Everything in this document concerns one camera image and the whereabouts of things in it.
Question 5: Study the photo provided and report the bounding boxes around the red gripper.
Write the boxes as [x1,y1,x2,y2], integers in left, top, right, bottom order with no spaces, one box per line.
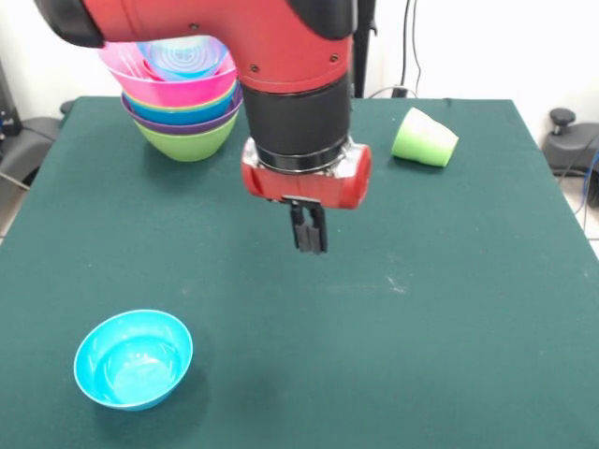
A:
[240,138,373,256]

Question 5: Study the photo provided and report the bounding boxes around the green plastic cup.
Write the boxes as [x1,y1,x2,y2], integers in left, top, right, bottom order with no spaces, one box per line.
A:
[390,107,444,163]
[420,116,460,168]

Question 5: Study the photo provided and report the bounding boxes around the purple plastic bowl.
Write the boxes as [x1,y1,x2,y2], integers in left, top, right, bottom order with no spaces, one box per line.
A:
[120,80,244,138]

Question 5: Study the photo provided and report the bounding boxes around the large blue plastic bowl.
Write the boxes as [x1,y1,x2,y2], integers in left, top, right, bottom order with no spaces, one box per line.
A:
[126,83,241,126]

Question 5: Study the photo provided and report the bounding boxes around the large pink plastic bowl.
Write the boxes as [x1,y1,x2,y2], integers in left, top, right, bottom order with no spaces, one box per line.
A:
[97,40,240,108]

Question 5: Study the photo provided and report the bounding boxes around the translucent blue plastic bowl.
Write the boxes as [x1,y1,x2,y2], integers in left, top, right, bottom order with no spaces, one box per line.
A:
[136,37,229,80]

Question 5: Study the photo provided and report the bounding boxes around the small light blue bowl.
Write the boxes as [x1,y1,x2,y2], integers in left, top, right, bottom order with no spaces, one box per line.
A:
[73,308,195,413]

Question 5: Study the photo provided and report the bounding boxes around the red plastic bowl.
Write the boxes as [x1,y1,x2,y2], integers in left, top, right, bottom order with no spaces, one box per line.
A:
[141,58,166,82]

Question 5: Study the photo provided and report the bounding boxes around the dark green tablecloth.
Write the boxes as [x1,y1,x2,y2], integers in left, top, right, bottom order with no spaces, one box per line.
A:
[0,95,599,449]

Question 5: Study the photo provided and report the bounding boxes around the black equipment base with knob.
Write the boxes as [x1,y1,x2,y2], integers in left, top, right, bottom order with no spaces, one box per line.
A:
[541,108,599,178]

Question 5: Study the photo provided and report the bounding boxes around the black wall cable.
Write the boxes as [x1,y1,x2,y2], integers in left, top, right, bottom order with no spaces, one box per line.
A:
[400,0,425,97]

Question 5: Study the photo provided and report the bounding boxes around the blue cable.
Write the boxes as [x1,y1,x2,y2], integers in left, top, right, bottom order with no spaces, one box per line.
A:
[575,149,599,216]

